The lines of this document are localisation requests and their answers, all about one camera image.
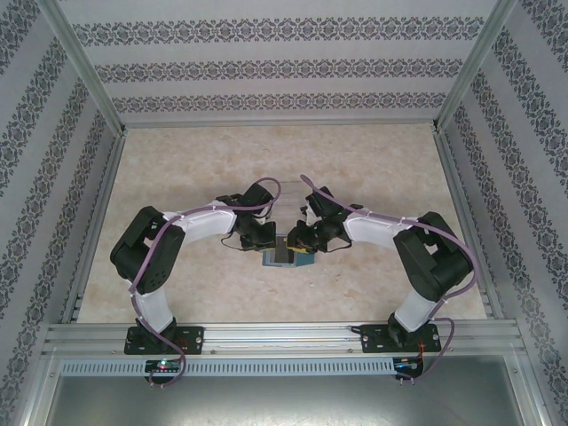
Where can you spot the dark credit card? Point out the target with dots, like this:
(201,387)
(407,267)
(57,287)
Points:
(282,250)

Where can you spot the blue card holder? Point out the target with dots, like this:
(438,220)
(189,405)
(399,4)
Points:
(268,259)

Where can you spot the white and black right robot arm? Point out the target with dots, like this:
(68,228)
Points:
(377,231)

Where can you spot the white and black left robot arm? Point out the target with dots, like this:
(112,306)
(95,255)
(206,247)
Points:
(204,226)

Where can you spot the circuit board with green light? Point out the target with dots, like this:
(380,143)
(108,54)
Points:
(164,365)

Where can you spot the grey metal sheet panel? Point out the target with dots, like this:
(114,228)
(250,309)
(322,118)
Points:
(284,404)

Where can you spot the aluminium mounting rail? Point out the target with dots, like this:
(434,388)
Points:
(284,341)

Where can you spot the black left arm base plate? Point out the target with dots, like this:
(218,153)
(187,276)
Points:
(195,337)

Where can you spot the aluminium back rail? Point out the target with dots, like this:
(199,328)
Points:
(284,123)

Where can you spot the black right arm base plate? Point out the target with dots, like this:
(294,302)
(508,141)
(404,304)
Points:
(373,339)

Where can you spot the aluminium side rail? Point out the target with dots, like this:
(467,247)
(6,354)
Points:
(97,222)
(466,222)

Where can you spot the aluminium frame post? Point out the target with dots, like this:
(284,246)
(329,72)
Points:
(470,66)
(89,66)

